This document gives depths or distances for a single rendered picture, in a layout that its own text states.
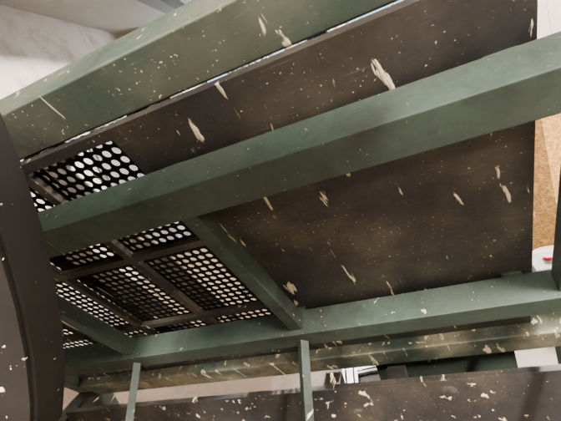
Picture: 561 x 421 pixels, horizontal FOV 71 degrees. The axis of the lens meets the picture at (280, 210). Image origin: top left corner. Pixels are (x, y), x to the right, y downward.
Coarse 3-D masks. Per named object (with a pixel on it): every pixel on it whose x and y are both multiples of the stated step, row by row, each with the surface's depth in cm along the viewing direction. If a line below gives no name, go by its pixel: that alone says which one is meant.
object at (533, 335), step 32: (544, 320) 121; (320, 352) 146; (352, 352) 141; (384, 352) 136; (416, 352) 135; (448, 352) 133; (480, 352) 132; (96, 384) 183; (128, 384) 179; (160, 384) 177
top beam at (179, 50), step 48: (192, 0) 66; (240, 0) 57; (288, 0) 57; (336, 0) 56; (384, 0) 56; (144, 48) 63; (192, 48) 63; (240, 48) 62; (48, 96) 71; (96, 96) 70; (144, 96) 70; (48, 144) 80
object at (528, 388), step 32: (352, 384) 130; (384, 384) 125; (416, 384) 121; (448, 384) 118; (480, 384) 116; (512, 384) 113; (544, 384) 110; (64, 416) 179; (96, 416) 169; (160, 416) 158; (192, 416) 153; (224, 416) 148; (256, 416) 144; (288, 416) 140; (320, 416) 136; (352, 416) 132; (384, 416) 129; (416, 416) 125; (448, 416) 122; (480, 416) 119; (512, 416) 116; (544, 416) 114
